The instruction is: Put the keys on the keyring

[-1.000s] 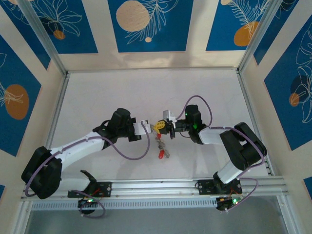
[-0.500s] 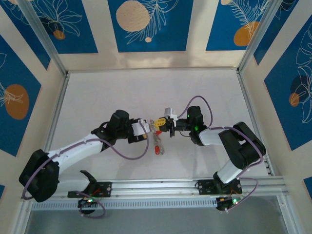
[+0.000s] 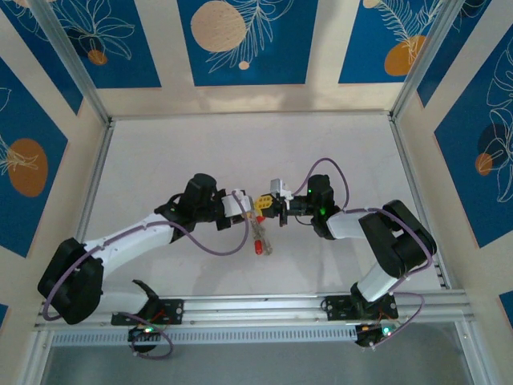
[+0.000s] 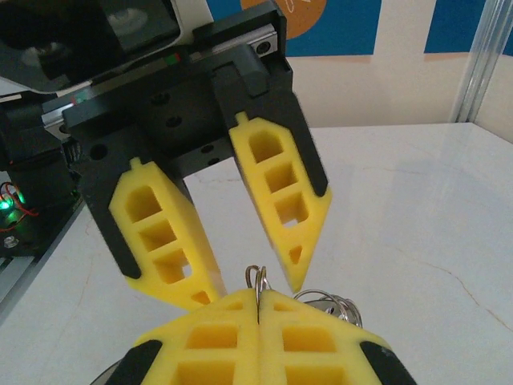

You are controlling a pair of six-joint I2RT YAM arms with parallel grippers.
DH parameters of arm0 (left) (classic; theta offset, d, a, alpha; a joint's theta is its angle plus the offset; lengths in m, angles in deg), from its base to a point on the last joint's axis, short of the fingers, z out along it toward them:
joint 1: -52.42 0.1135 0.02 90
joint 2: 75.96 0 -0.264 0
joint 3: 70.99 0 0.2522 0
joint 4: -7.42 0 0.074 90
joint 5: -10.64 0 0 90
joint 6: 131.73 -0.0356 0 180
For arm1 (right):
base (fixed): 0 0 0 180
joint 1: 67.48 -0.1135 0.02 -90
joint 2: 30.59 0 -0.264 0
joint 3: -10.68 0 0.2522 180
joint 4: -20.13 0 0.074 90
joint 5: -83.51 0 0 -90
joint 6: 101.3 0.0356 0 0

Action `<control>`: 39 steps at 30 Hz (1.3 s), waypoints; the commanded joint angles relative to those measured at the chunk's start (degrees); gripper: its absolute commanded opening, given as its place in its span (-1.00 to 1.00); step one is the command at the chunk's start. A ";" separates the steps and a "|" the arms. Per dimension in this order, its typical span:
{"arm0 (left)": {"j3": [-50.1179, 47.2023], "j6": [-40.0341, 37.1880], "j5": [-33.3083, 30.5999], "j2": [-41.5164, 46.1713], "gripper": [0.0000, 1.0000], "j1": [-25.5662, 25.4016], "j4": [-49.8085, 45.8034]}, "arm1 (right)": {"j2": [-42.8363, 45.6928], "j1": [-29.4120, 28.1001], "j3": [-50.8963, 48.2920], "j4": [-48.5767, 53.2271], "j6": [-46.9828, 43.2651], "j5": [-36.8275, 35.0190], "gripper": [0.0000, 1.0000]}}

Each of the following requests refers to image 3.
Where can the silver key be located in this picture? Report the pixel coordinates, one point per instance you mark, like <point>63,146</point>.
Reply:
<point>268,249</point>

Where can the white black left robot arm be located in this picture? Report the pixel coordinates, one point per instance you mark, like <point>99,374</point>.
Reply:
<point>128,240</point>

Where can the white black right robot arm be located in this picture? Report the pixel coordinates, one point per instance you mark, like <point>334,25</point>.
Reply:
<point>348,224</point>

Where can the black controller board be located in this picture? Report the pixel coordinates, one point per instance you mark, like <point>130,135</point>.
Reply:
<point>376,335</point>
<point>144,335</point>

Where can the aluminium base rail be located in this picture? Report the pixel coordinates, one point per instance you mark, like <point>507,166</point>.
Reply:
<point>256,309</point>

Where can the aluminium side rail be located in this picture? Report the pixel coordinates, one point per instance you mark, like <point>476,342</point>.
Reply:
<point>413,176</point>
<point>94,188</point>

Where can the aluminium frame post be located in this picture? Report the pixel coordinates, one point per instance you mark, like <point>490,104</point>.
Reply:
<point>429,56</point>
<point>72,60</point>

